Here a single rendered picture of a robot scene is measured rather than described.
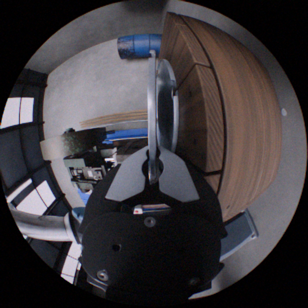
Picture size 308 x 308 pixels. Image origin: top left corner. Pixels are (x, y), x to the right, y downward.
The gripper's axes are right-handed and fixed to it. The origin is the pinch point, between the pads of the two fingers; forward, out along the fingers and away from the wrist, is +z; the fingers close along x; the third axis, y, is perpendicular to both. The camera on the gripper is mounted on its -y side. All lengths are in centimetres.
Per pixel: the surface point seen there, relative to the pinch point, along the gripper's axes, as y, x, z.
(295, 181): 2.5, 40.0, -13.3
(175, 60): -12.1, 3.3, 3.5
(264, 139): -3.5, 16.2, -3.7
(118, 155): 27, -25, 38
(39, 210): 193, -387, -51
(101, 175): 57, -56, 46
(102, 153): 50, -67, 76
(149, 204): 73, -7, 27
